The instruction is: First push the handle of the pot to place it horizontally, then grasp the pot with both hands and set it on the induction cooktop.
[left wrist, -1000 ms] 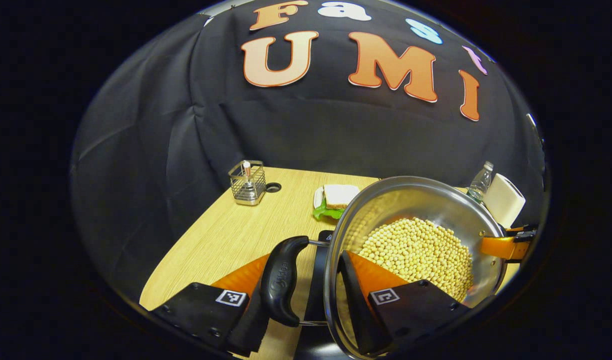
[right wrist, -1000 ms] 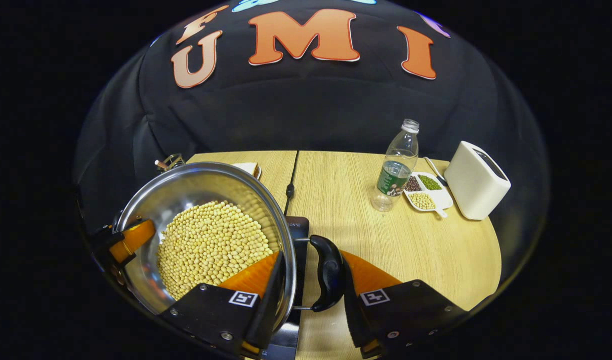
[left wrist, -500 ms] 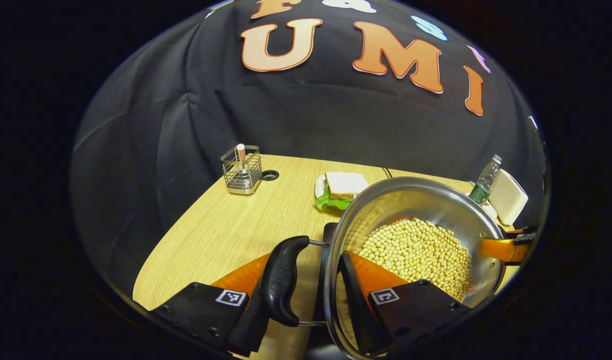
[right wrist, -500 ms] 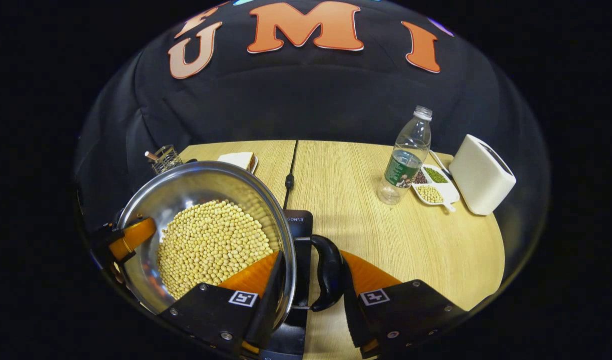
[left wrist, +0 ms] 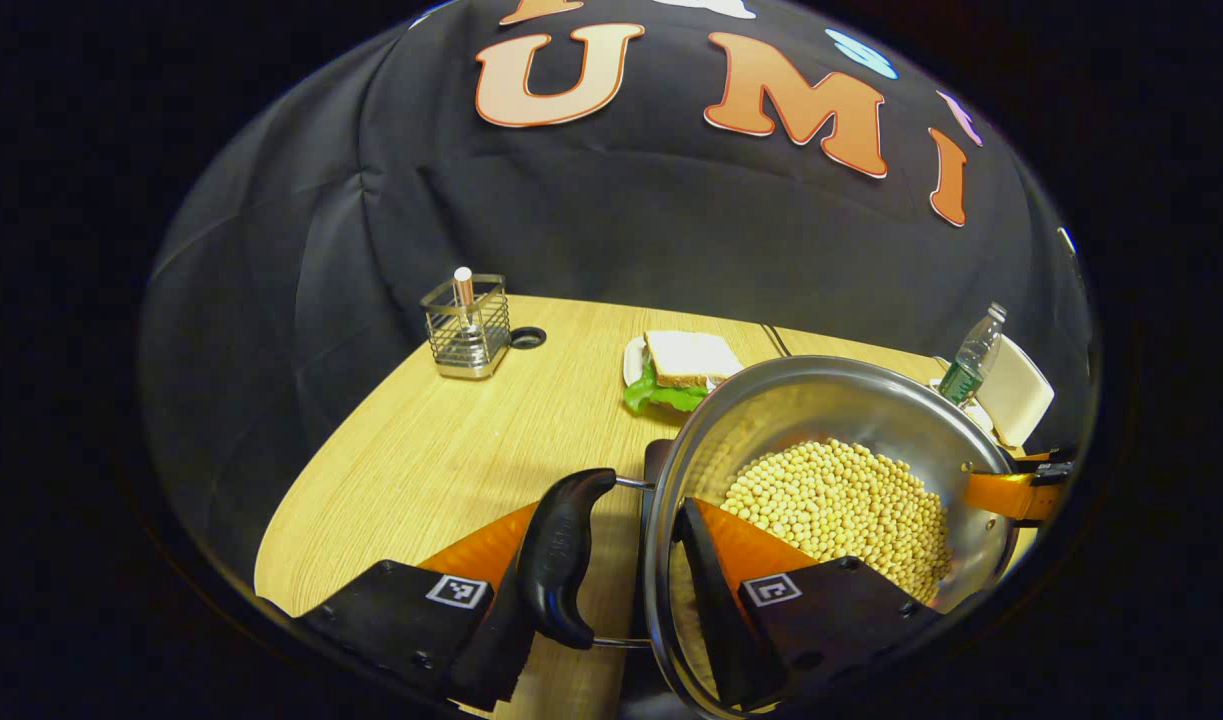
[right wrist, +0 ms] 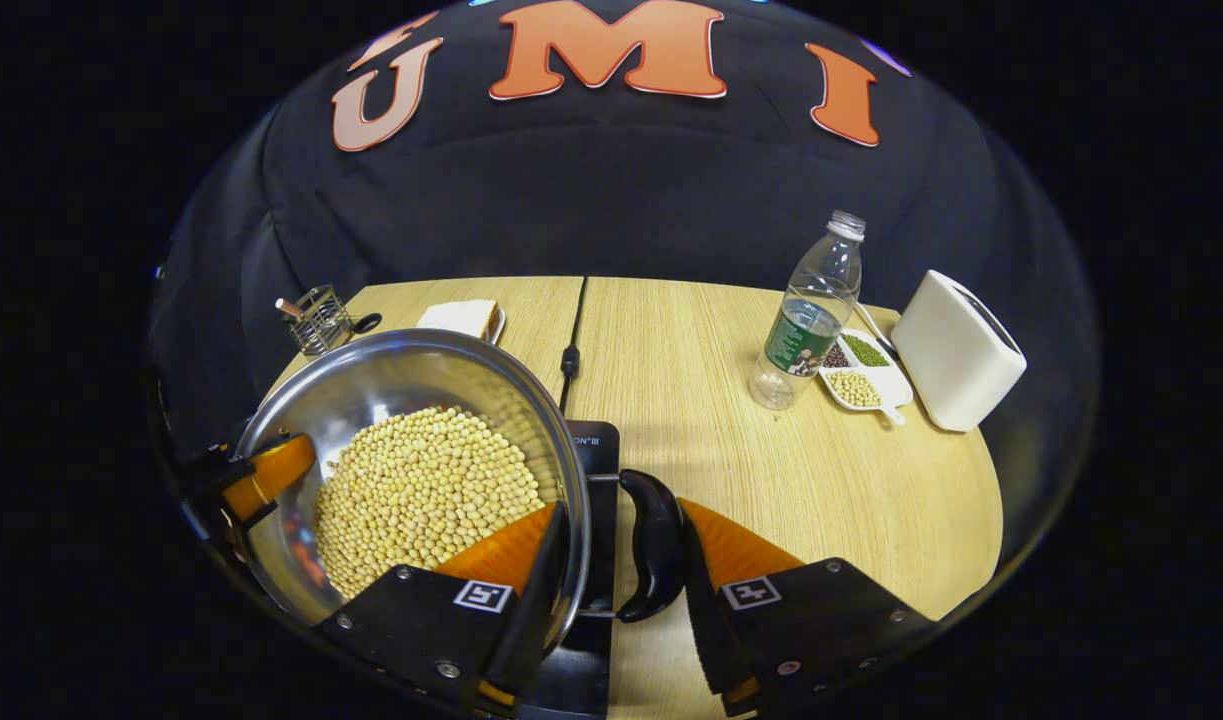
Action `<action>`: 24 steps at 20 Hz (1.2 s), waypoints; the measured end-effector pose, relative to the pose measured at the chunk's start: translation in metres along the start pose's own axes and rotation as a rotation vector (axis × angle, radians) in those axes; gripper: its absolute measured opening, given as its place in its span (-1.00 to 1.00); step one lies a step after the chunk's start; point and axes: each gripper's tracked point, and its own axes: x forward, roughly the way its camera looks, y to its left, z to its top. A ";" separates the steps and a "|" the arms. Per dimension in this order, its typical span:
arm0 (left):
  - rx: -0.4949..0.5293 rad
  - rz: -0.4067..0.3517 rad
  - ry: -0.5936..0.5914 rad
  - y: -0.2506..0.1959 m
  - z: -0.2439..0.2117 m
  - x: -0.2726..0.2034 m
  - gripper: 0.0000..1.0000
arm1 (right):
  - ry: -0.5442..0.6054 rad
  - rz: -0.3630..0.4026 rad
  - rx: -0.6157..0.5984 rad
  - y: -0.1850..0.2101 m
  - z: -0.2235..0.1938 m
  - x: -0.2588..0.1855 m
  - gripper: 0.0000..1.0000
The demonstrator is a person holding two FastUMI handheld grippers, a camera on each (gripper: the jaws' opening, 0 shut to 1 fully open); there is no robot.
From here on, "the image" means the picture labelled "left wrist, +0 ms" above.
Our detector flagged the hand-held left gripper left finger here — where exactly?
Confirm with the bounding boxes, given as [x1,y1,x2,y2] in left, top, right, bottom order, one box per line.
[291,500,539,714]

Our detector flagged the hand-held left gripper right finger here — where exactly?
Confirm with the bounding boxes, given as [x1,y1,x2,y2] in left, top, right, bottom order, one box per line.
[674,496,944,711]

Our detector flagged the steel pot with black handles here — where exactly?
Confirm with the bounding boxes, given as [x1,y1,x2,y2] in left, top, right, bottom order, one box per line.
[518,354,1021,720]

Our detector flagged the white toaster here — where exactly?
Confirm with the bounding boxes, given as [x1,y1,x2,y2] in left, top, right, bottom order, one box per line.
[974,334,1056,449]

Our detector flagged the clear plastic water bottle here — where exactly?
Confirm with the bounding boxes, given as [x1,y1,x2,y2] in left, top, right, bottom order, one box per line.
[936,302,1009,407]

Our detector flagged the pile of soybeans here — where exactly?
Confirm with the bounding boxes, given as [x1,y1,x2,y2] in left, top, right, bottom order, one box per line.
[716,437,955,607]

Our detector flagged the sandwich with lettuce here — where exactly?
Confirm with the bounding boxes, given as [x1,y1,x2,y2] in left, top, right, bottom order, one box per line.
[624,330,745,417]

